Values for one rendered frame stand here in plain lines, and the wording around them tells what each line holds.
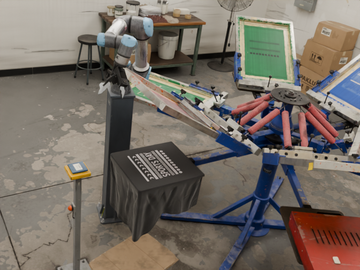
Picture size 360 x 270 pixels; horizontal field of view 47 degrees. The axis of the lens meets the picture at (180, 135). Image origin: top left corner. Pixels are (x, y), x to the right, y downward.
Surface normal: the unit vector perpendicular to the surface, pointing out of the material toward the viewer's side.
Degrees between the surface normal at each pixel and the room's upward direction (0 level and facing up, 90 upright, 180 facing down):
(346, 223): 0
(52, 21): 90
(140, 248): 0
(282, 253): 0
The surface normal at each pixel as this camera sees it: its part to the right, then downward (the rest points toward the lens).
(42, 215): 0.13, -0.86
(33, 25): 0.51, 0.49
